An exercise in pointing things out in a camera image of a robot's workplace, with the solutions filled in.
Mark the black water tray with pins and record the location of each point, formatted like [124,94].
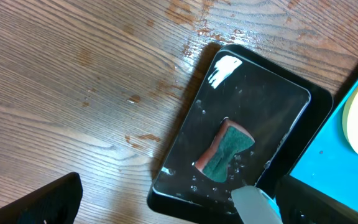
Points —
[280,110]

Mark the orange green sponge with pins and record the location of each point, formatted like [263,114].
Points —
[230,140]

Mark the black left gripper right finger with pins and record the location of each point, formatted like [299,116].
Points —
[301,204]

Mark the teal plastic tray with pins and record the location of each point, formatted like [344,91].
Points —
[329,164]

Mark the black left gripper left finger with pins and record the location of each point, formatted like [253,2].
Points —
[55,203]

